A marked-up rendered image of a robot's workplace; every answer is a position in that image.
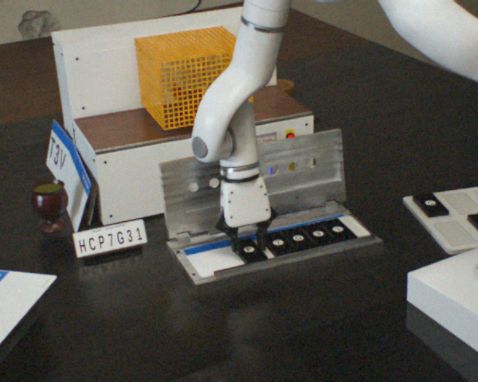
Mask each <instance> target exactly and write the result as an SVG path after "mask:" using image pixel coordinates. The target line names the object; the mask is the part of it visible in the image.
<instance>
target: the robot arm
mask: <svg viewBox="0 0 478 382"><path fill-rule="evenodd" d="M377 1H378V2H379V4H380V6H381V7H382V8H383V10H384V11H385V13H386V15H387V17H388V18H389V20H390V22H391V24H392V26H393V27H394V28H395V29H396V31H397V32H398V33H399V34H400V35H401V36H402V37H403V38H404V39H405V40H407V41H408V42H409V43H410V44H411V45H412V46H413V47H415V48H416V49H418V50H419V51H420V52H421V53H423V54H424V55H426V56H427V57H428V58H429V59H430V60H432V61H434V62H435V63H437V64H439V65H440V66H441V67H442V66H443V67H445V68H447V69H449V70H451V71H453V72H457V73H460V74H461V75H463V76H467V77H468V78H470V79H472V80H475V81H476V82H478V18H475V17H474V16H472V15H471V14H470V13H469V12H468V11H466V10H465V9H464V8H462V7H461V6H460V5H458V4H457V3H456V2H454V1H453V0H377ZM291 4H292V0H245V1H244V5H243V10H242V13H241V20H240V24H239V28H238V32H237V39H236V43H235V47H234V51H233V58H232V60H231V62H230V64H229V66H228V68H227V69H226V70H225V71H224V72H223V73H222V74H221V75H220V76H219V77H218V78H217V79H216V80H215V81H214V83H213V84H212V85H211V86H210V88H209V89H208V91H207V92H206V94H205V95H204V97H203V98H202V100H201V102H200V104H199V106H198V111H197V114H196V117H195V120H194V127H193V131H192V136H191V148H192V151H193V154H194V156H195V157H196V159H197V160H199V161H201V162H205V163H211V162H217V161H220V163H221V175H224V179H223V180H222V181H221V214H220V216H219V217H218V219H217V221H216V223H215V224H214V227H215V228H216V229H218V230H219V231H221V232H223V233H225V234H226V235H227V236H228V237H230V241H231V248H232V252H234V253H235V254H236V255H238V256H241V241H240V239H238V238H237V234H238V228H239V227H241V226H246V225H249V224H255V223H256V226H257V231H256V238H257V245H258V247H259V248H260V249H261V250H262V251H265V245H266V244H267V243H266V236H265V233H266V232H267V229H268V227H269V226H270V224H271V223H272V221H273V220H274V219H275V218H276V217H277V216H278V212H277V211H276V210H275V209H274V208H273V207H271V206H270V205H269V200H268V194H267V190H266V186H265V183H264V178H263V176H262V175H259V172H260V165H259V158H258V150H257V137H256V122H255V115H254V107H253V103H252V102H251V101H248V99H249V98H251V97H252V96H253V95H255V94H256V93H257V92H258V91H259V90H261V89H262V88H263V87H264V86H265V85H266V84H267V83H268V82H269V81H270V80H271V78H272V74H273V71H274V68H275V65H276V59H277V56H278V53H279V50H280V44H281V41H282V38H283V35H284V29H285V26H286V23H287V19H288V13H289V10H290V6H291ZM223 222H224V223H227V225H229V229H228V228H226V227H224V226H223ZM472 280H473V282H474V284H475V285H476V287H477V288H478V263H477V264H476V265H475V266H474V267H473V269H472Z"/></svg>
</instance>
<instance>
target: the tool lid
mask: <svg viewBox="0 0 478 382"><path fill-rule="evenodd" d="M257 150H258V158H259V165H260V172H259V175H262V176H263V178H264V183H265V186H266V190H267V194H268V200H269V205H270V206H271V207H273V208H274V209H275V210H276V211H277V212H278V215H281V214H285V215H286V217H285V219H288V218H291V217H294V216H301V215H305V214H309V208H317V207H320V206H324V205H327V201H330V200H334V199H335V200H336V201H338V202H342V201H345V200H346V195H345V183H344V171H343V147H342V134H341V130H339V129H335V130H331V131H323V132H319V133H314V134H306V135H302V136H298V137H294V138H286V139H282V140H278V141H274V142H262V143H257ZM312 158H314V159H315V160H316V164H315V165H314V166H313V167H310V166H309V165H308V163H309V161H310V160H311V159H312ZM292 162H295V163H296V169H295V170H293V171H290V170H289V165H290V164H291V163H292ZM273 166H276V167H277V173H276V174H274V175H271V174H270V169H271V168H272V167H273ZM158 167H159V178H160V185H161V191H162V198H163V209H164V216H165V222H166V229H167V237H168V238H169V239H174V238H177V233H180V232H187V231H190V234H195V233H199V232H205V231H209V236H213V235H217V234H221V233H223V232H221V231H219V230H218V229H216V228H215V227H214V224H215V223H216V221H217V219H218V217H219V216H220V214H221V181H222V180H223V179H224V175H221V163H220V161H217V162H211V163H205V162H201V161H199V160H197V159H196V157H195V156H192V157H188V158H181V159H177V160H172V161H168V162H160V163H158ZM214 177H215V178H217V179H218V184H217V185H216V186H210V180H211V179H212V178H214ZM191 182H196V183H197V188H196V190H194V191H191V190H190V184H191Z"/></svg>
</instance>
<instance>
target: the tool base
mask: <svg viewBox="0 0 478 382"><path fill-rule="evenodd" d="M342 205H344V203H343V202H339V203H335V202H334V201H328V202H327V205H324V206H322V207H318V208H311V209H309V214H305V215H301V216H294V217H291V218H288V219H285V217H286V215H285V214H283V215H279V216H277V217H276V218H275V219H274V220H273V221H272V223H271V224H270V226H269V227H268V229H267V231H269V230H273V229H277V228H283V227H287V226H290V225H294V224H300V223H304V222H308V221H312V220H318V219H322V218H326V217H329V216H335V215H339V214H343V215H344V216H348V214H350V211H349V210H346V209H345V208H344V207H343V206H342ZM256 231H257V226H256V223H255V224H249V225H246V226H241V227H239V228H238V234H237V238H238V237H242V236H248V235H252V234H255V233H256ZM227 239H230V237H228V236H227V235H226V234H225V233H221V234H217V235H213V236H209V231H208V232H201V233H197V234H193V235H189V233H188V232H185V233H182V234H178V235H177V238H175V239H172V240H170V242H167V250H168V251H169V253H170V254H171V256H172V257H173V259H174V261H175V262H176V263H177V264H178V266H179V268H180V269H181V271H182V273H183V274H184V276H185V278H186V280H187V281H188V283H189V284H190V285H191V286H192V287H193V289H194V291H195V292H196V294H200V293H203V292H207V291H210V290H216V289H220V288H222V287H228V286H232V285H236V284H239V283H245V282H249V281H253V280H256V279H264V278H268V277H272V276H275V275H281V274H285V273H288V272H292V271H297V270H301V269H304V268H308V267H314V266H317V265H321V264H325V263H330V262H334V261H338V260H341V259H346V258H350V257H354V256H357V255H359V256H361V255H366V254H370V253H374V252H377V251H383V241H382V240H381V239H380V238H378V237H377V236H375V240H368V241H365V242H362V243H358V244H352V245H348V246H345V247H340V248H332V249H328V250H325V251H318V252H315V253H311V254H308V255H302V256H298V257H295V258H291V259H286V260H281V261H278V262H275V263H268V264H265V265H261V266H258V267H252V268H249V269H244V270H241V271H235V272H231V273H228V274H224V275H219V276H216V277H215V275H210V276H206V277H203V278H201V277H200V276H199V275H198V273H197V272H196V270H195V269H194V268H193V266H192V265H191V263H190V261H189V260H188V259H187V257H186V255H185V253H184V252H183V249H186V248H192V247H196V246H199V245H203V244H210V243H213V242H218V241H221V240H227ZM177 251H180V252H179V253H177ZM192 274H195V275H194V276H193V275H192Z"/></svg>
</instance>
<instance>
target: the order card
mask: <svg viewBox="0 0 478 382"><path fill-rule="evenodd" d="M73 239H74V243H75V247H76V254H77V257H78V258H80V257H84V256H88V255H95V254H98V253H102V252H106V251H113V250H116V249H121V248H127V247H131V246H135V245H139V244H145V243H146V242H147V234H146V229H145V225H144V221H143V219H139V220H133V221H128V222H124V223H120V224H113V225H109V226H105V227H102V228H94V229H90V230H86V231H83V232H75V233H73Z"/></svg>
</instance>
